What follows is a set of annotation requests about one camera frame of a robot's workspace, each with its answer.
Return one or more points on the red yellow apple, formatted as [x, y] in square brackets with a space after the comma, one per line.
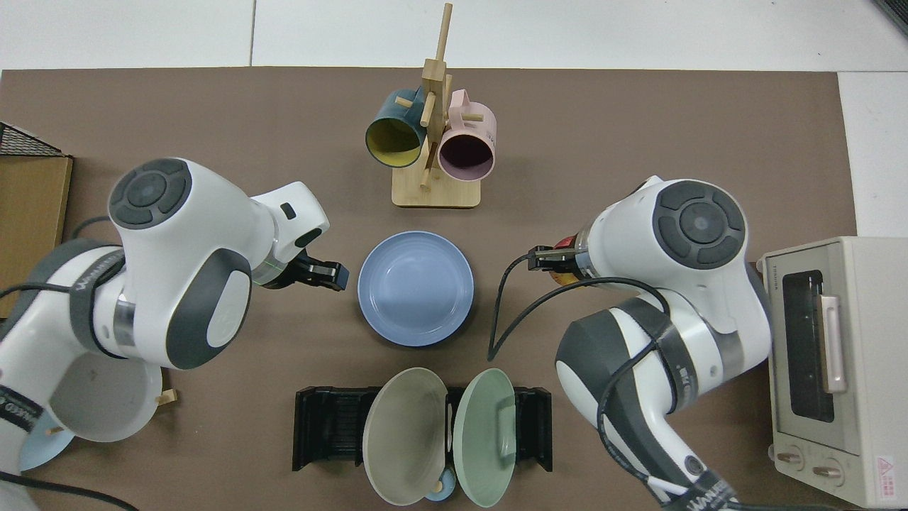
[565, 279]

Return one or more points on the black dish rack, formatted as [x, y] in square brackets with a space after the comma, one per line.
[330, 426]

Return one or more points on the beige plate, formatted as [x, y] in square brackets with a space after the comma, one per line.
[404, 440]

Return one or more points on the green plate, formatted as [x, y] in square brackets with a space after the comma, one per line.
[482, 440]

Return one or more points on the grey plate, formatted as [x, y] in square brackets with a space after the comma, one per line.
[106, 404]

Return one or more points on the light blue plate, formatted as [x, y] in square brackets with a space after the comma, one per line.
[42, 451]

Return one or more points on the wooden cup stand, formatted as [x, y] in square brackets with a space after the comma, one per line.
[436, 191]

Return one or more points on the brown table cloth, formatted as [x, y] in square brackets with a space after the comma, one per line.
[284, 128]

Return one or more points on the pink cup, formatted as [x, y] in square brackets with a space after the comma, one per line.
[472, 124]

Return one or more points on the dark blue cup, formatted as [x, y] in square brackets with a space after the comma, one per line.
[390, 113]

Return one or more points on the small blue round thing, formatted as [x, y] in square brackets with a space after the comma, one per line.
[443, 488]

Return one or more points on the pale toaster oven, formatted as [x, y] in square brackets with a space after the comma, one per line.
[872, 369]

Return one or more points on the dark mesh object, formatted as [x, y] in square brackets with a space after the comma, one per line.
[897, 11]

